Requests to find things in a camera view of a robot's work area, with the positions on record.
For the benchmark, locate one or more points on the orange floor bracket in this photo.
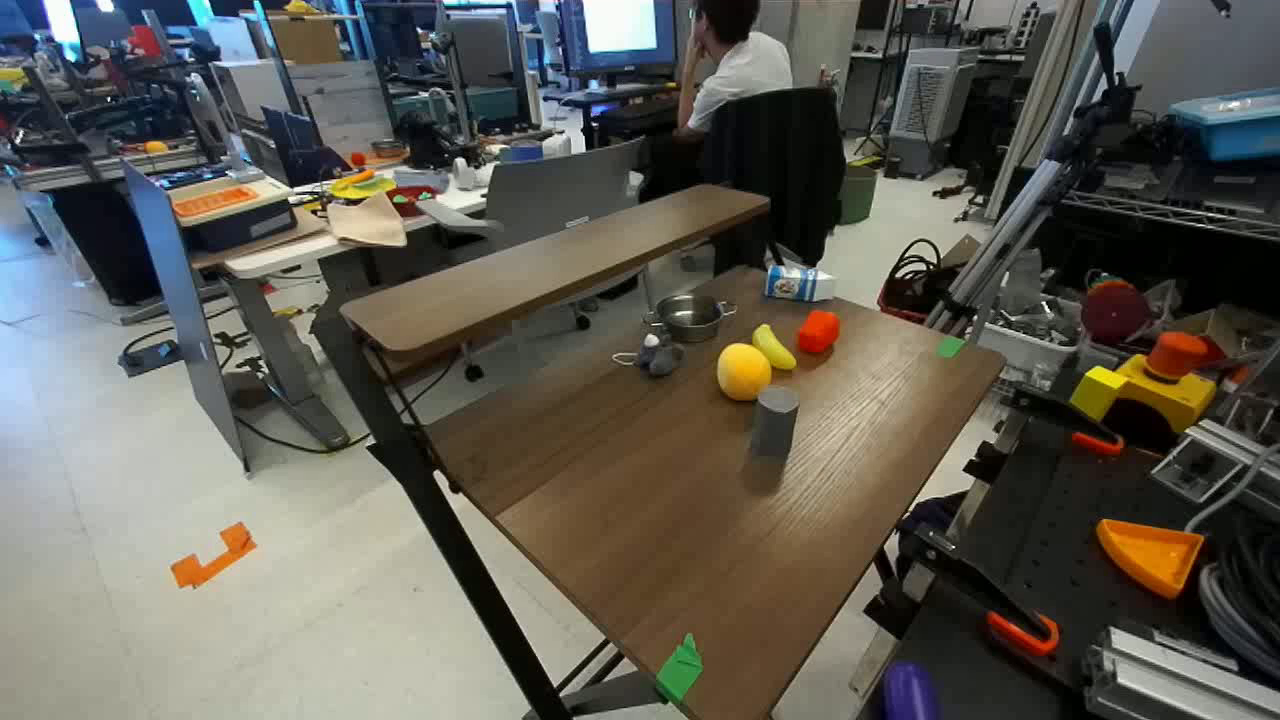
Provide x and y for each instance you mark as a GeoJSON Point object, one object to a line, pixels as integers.
{"type": "Point", "coordinates": [212, 557]}

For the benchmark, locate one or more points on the green tape piece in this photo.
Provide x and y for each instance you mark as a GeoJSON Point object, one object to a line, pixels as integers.
{"type": "Point", "coordinates": [682, 664]}
{"type": "Point", "coordinates": [948, 346]}

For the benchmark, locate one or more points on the silver metal pot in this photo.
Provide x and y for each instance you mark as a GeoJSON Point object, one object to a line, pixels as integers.
{"type": "Point", "coordinates": [691, 313]}

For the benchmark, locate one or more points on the computer monitor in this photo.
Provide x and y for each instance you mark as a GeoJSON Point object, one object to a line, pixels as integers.
{"type": "Point", "coordinates": [623, 33]}

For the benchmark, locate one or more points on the person in white shirt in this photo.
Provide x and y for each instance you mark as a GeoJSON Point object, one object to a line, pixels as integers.
{"type": "Point", "coordinates": [735, 65]}

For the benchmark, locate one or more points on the wooden shelf bench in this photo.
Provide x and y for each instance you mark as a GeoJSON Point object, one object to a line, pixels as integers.
{"type": "Point", "coordinates": [532, 274]}

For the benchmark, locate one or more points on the yellow banana toy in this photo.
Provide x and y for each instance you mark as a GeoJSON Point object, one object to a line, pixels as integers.
{"type": "Point", "coordinates": [773, 349]}

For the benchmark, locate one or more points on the white square metal bracket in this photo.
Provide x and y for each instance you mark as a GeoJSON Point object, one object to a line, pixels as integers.
{"type": "Point", "coordinates": [1188, 468]}

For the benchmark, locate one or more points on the orange wedge piece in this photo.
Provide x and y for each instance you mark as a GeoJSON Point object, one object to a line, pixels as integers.
{"type": "Point", "coordinates": [1148, 553]}

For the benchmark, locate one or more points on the grey standing panel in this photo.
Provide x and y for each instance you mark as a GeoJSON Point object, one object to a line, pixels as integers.
{"type": "Point", "coordinates": [182, 306]}

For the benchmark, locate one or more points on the black orange device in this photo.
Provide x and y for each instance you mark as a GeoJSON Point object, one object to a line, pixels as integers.
{"type": "Point", "coordinates": [224, 200]}

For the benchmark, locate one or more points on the blue plastic box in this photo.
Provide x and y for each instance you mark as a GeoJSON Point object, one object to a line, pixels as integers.
{"type": "Point", "coordinates": [1229, 125]}

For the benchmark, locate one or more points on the black office chair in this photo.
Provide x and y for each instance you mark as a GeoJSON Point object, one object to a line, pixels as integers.
{"type": "Point", "coordinates": [783, 164]}

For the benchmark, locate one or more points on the long aluminium rail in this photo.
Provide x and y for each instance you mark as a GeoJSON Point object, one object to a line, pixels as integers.
{"type": "Point", "coordinates": [1175, 681]}

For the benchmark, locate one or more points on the purple eggplant toy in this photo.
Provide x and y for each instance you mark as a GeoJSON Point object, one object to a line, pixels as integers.
{"type": "Point", "coordinates": [911, 694]}

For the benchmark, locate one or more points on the orange round toy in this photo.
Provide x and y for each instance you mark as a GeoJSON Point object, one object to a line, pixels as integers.
{"type": "Point", "coordinates": [819, 330]}

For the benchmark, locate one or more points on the black bag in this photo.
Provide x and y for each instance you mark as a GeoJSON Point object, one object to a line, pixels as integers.
{"type": "Point", "coordinates": [912, 283]}

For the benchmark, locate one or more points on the black table frame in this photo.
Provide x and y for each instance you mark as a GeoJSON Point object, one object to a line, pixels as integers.
{"type": "Point", "coordinates": [443, 535]}

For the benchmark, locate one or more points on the dark red ball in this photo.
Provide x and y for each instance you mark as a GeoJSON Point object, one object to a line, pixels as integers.
{"type": "Point", "coordinates": [1112, 309]}

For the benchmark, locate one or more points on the short aluminium rail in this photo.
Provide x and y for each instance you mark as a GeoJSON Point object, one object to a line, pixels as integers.
{"type": "Point", "coordinates": [1236, 443]}

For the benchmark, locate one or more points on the yellow box red button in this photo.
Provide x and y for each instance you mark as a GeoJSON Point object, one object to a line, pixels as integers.
{"type": "Point", "coordinates": [1162, 386]}

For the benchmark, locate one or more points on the black pegboard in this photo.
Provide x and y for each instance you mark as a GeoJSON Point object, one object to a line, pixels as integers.
{"type": "Point", "coordinates": [1065, 535]}

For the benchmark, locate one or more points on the grey office chair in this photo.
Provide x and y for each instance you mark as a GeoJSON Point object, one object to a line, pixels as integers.
{"type": "Point", "coordinates": [555, 198]}

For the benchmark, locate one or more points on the yellow ball toy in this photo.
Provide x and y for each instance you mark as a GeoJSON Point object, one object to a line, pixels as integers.
{"type": "Point", "coordinates": [740, 368]}

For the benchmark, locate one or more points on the white blue carton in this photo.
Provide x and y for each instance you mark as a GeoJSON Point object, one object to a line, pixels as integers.
{"type": "Point", "coordinates": [797, 283]}

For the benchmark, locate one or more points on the silver tripod stand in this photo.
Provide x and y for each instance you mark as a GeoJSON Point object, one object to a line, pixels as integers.
{"type": "Point", "coordinates": [1055, 200]}

